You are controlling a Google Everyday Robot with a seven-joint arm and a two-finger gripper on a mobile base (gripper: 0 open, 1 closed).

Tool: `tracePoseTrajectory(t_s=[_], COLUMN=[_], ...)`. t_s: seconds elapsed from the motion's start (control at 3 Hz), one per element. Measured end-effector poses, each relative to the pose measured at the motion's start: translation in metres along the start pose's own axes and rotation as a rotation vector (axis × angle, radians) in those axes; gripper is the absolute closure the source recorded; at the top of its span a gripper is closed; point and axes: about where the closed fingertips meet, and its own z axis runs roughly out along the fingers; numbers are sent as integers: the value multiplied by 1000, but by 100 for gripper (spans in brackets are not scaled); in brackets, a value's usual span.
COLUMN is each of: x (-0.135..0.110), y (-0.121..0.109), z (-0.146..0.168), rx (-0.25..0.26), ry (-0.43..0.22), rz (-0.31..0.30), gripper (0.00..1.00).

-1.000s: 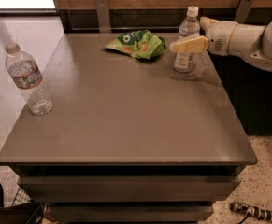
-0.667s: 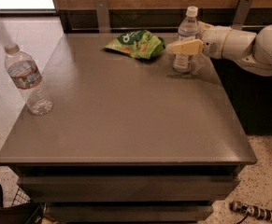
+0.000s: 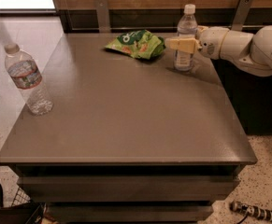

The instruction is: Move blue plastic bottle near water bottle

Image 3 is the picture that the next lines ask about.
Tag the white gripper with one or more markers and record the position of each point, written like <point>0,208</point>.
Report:
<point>210,43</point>

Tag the blue plastic bottle white cap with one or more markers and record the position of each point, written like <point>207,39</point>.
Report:
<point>187,27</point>

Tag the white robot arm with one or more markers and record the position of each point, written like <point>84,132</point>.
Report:
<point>248,52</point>

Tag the clear water bottle red label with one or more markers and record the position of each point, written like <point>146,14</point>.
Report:
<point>24,72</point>

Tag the green snack bag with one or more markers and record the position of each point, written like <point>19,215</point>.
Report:
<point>141,44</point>

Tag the grey drawer cabinet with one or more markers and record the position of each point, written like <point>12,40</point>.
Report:
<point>127,141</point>

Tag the black white striped stick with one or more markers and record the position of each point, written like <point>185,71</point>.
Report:
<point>251,211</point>

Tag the right metal wall bracket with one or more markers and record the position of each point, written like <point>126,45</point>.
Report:
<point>242,11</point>

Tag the metal wall bracket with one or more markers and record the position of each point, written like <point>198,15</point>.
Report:
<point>242,11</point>
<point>102,13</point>

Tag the left metal wall bracket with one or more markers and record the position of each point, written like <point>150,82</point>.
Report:
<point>102,13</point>

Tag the horizontal metal rail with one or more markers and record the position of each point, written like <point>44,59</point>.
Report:
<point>245,28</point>

